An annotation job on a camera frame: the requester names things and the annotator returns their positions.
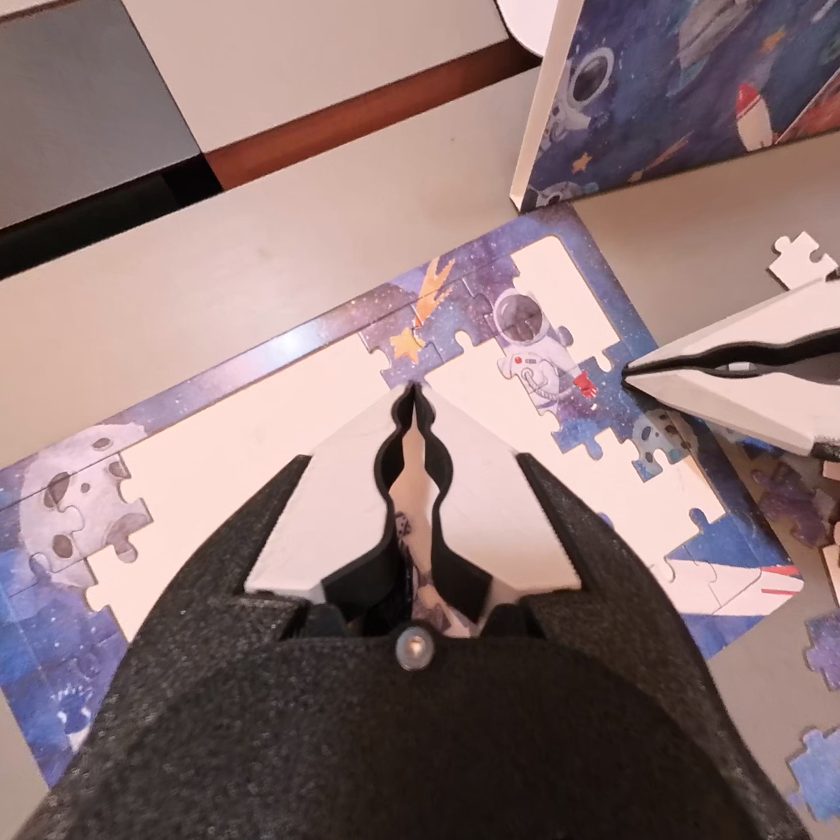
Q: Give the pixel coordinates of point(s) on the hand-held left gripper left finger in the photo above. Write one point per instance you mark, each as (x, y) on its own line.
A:
(315, 518)

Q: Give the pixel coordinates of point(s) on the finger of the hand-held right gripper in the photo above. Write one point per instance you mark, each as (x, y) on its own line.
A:
(754, 321)
(754, 407)

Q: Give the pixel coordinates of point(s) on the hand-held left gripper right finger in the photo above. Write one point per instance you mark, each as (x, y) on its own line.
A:
(505, 518)

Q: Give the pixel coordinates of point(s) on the pile of puzzle pieces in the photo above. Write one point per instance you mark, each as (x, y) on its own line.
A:
(794, 499)

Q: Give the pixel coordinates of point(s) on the blue starry puzzle piece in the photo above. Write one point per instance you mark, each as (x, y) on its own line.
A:
(568, 433)
(817, 774)
(823, 649)

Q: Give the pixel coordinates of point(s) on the grey porthole half puzzle piece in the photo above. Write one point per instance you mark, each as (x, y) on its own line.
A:
(420, 610)

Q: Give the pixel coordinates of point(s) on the blue space puzzle frame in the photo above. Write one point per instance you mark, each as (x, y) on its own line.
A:
(262, 367)

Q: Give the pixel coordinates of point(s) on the moon crater puzzle piece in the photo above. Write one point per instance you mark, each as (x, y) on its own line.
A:
(115, 499)

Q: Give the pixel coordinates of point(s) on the grey moon puzzle piece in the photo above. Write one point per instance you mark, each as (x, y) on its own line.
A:
(659, 443)

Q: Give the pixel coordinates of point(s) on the white astronaut puzzle piece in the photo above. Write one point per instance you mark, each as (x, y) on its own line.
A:
(528, 354)

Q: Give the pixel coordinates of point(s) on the joined comet star puzzle pieces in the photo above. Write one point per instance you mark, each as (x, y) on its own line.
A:
(426, 321)

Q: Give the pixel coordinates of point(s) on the space print puzzle box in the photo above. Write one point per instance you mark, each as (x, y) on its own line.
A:
(656, 98)

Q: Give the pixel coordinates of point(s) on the pale tablet stand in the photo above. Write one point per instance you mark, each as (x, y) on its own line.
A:
(531, 19)

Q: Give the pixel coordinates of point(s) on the adjacent grey table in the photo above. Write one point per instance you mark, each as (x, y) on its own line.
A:
(295, 65)

